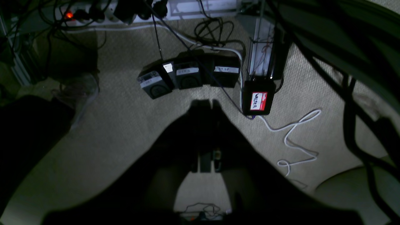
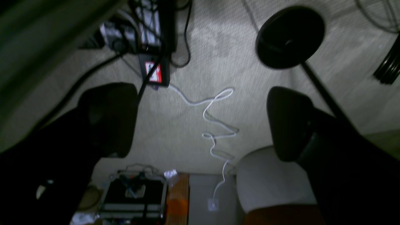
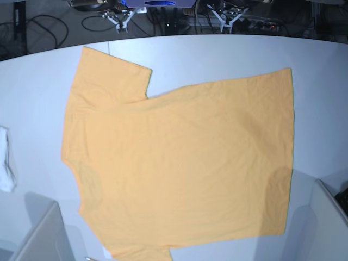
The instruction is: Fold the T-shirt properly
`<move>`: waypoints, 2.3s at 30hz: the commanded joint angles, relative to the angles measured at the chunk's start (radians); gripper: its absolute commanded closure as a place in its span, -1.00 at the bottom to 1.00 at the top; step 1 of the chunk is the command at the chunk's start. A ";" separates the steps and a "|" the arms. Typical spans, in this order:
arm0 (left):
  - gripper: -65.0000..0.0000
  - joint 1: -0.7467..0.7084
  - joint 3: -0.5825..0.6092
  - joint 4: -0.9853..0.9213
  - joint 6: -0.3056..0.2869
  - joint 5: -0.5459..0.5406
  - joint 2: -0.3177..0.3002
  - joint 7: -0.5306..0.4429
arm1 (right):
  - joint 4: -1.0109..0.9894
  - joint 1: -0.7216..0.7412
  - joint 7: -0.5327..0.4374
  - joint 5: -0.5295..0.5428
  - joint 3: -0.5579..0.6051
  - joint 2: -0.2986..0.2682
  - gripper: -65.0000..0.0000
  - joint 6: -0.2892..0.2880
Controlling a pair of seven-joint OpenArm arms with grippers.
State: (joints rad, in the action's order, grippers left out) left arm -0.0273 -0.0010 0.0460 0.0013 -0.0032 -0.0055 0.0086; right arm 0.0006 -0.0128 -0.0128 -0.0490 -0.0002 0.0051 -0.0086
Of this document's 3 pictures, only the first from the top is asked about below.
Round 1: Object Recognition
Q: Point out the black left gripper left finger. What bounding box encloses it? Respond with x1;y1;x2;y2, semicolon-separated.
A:
103;99;212;216

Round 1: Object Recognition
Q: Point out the aluminium frame post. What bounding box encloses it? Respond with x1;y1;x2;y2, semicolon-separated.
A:
246;17;283;81

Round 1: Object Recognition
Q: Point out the white cable on floor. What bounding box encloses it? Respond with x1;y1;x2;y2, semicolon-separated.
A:
256;109;322;177

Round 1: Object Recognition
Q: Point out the black box red label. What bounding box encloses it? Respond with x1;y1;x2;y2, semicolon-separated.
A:
242;79;276;116

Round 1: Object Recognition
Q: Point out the black foot pedal left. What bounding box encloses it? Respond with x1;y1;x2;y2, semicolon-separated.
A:
136;64;174;99

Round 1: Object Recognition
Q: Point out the white power strip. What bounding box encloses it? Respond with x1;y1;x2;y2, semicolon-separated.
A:
55;2;147;25

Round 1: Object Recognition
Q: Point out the black foot pedal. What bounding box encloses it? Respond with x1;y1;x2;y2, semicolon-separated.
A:
210;55;241;88
174;57;203;90
136;64;174;99

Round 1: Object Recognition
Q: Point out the black foot pedal right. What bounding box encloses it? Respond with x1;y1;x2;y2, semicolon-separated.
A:
210;55;241;88

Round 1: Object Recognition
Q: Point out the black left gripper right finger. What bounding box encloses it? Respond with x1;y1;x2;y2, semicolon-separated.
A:
211;99;313;216

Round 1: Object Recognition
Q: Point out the black foot pedal middle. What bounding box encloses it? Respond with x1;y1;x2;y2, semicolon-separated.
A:
174;57;203;90

